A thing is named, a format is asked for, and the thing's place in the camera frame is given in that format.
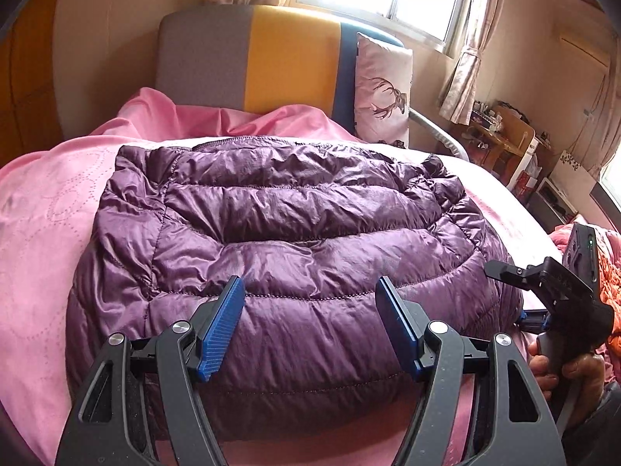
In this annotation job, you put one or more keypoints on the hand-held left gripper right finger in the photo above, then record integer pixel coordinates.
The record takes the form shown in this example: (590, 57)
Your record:
(395, 325)

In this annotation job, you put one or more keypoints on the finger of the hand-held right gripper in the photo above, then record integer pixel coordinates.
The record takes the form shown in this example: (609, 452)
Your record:
(531, 320)
(514, 274)

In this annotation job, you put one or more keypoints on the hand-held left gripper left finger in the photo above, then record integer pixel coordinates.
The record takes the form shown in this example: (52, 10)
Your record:
(220, 330)

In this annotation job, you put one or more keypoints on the purple puffer jacket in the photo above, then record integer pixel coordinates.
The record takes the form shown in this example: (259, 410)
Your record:
(291, 233)

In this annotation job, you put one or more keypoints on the person's right hand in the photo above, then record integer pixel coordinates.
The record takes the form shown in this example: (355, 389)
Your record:
(592, 374)

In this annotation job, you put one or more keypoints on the orange cloth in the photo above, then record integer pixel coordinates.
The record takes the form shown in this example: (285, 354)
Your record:
(609, 276)

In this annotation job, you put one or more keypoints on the white low cabinet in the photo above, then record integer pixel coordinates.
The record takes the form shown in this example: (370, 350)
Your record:
(553, 199)

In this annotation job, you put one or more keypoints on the wooden bedside table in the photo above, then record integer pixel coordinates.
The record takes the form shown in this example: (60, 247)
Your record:
(509, 136)

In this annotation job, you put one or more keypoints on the pink bed sheet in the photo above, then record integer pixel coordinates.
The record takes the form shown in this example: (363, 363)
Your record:
(43, 233)

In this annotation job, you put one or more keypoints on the long beige curtain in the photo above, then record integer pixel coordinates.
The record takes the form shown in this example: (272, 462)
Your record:
(470, 68)

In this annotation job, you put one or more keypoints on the deer print pillow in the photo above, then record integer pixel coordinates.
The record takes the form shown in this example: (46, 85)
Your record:
(383, 97)

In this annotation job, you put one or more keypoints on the grey yellow blue headboard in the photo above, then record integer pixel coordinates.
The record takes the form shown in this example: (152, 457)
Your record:
(286, 58)

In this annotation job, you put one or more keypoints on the wooden wardrobe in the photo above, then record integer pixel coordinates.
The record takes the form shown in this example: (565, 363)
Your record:
(29, 82)

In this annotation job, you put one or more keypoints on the grey bed rail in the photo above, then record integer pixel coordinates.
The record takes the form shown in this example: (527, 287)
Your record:
(436, 131)

